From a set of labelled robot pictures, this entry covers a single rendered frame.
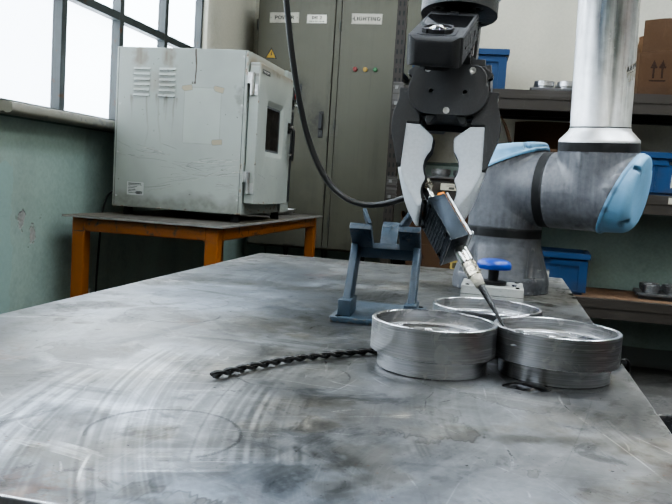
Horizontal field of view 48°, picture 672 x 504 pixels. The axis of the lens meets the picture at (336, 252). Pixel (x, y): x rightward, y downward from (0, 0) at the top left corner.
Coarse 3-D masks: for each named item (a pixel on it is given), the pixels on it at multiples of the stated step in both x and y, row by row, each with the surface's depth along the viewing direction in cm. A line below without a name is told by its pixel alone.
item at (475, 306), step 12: (444, 300) 78; (456, 300) 79; (468, 300) 79; (480, 300) 79; (492, 300) 79; (504, 300) 79; (468, 312) 70; (480, 312) 70; (492, 312) 78; (504, 312) 78; (516, 312) 78; (528, 312) 76; (540, 312) 72
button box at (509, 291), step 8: (464, 280) 91; (488, 280) 89; (464, 288) 86; (472, 288) 86; (488, 288) 86; (496, 288) 86; (504, 288) 86; (512, 288) 86; (520, 288) 86; (464, 296) 86; (472, 296) 86; (480, 296) 86; (496, 296) 86; (504, 296) 86; (512, 296) 85; (520, 296) 85
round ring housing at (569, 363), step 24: (504, 336) 62; (528, 336) 60; (552, 336) 66; (576, 336) 67; (600, 336) 66; (504, 360) 63; (528, 360) 60; (552, 360) 59; (576, 360) 59; (600, 360) 60; (552, 384) 60; (576, 384) 60; (600, 384) 61
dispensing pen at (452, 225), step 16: (432, 192) 69; (432, 208) 67; (448, 208) 66; (432, 224) 67; (448, 224) 65; (432, 240) 69; (448, 240) 65; (464, 240) 66; (448, 256) 67; (464, 256) 66; (480, 272) 65; (480, 288) 65
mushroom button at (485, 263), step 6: (486, 258) 89; (492, 258) 89; (480, 264) 88; (486, 264) 87; (492, 264) 87; (498, 264) 87; (504, 264) 87; (510, 264) 88; (492, 270) 88; (498, 270) 87; (504, 270) 87; (492, 276) 89
